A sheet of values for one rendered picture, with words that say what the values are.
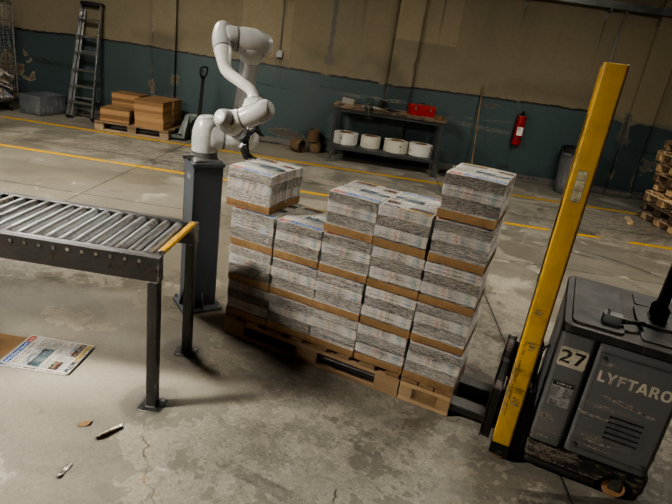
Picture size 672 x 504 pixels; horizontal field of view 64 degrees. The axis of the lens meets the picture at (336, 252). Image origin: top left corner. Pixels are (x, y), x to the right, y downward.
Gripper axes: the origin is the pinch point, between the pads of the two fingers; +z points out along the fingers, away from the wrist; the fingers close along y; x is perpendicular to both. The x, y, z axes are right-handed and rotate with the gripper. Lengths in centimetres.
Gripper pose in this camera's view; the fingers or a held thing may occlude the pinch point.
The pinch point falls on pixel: (257, 146)
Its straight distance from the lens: 306.3
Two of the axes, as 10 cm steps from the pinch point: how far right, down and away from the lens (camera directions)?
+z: 3.0, 1.7, 9.4
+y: -3.1, 9.5, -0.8
